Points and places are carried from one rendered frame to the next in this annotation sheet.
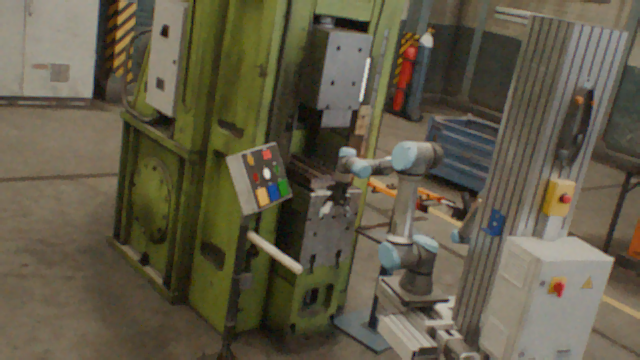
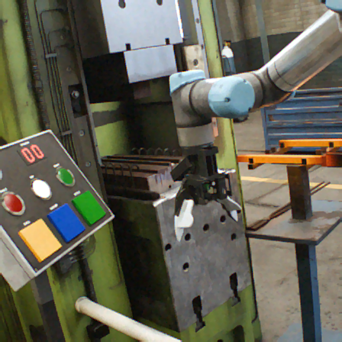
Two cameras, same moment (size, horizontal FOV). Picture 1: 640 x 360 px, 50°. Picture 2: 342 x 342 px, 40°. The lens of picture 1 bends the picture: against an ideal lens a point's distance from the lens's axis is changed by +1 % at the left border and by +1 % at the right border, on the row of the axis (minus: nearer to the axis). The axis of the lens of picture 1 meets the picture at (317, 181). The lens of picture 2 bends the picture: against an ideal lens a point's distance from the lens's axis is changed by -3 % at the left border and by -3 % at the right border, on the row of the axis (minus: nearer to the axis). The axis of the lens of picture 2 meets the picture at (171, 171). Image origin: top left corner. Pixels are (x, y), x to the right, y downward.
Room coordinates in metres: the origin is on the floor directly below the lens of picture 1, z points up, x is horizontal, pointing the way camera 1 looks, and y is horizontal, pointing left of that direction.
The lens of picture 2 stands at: (2.09, -0.07, 1.32)
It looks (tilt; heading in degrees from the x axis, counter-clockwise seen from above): 13 degrees down; 1
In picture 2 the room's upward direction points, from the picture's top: 10 degrees counter-clockwise
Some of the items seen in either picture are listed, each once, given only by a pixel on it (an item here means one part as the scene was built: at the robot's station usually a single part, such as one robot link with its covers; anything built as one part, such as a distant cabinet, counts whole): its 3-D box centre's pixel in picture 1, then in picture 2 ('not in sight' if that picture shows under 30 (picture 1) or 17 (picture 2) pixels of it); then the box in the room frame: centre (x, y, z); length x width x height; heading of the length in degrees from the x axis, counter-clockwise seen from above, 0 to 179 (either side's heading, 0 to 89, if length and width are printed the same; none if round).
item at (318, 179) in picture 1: (301, 169); (130, 172); (3.77, 0.10, 0.96); 0.42 x 0.20 x 0.09; 42
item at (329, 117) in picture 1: (312, 108); (111, 69); (3.77, 0.10, 1.32); 0.42 x 0.20 x 0.10; 42
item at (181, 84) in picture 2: (346, 160); (191, 98); (3.10, -0.12, 1.23); 0.09 x 0.08 x 0.11; 33
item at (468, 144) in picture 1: (484, 159); (322, 120); (7.48, -1.77, 0.36); 1.20 x 0.80 x 0.72; 46
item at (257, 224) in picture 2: (394, 222); (292, 203); (4.00, -0.51, 0.66); 0.60 x 0.04 x 0.01; 133
